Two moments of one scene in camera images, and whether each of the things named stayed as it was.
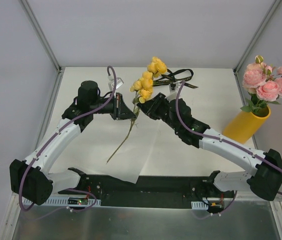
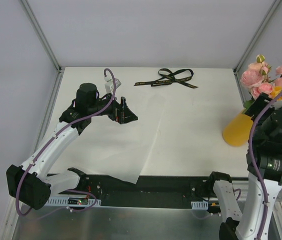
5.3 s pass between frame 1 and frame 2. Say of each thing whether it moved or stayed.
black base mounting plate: stayed
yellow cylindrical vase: stayed
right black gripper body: moved
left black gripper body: stayed
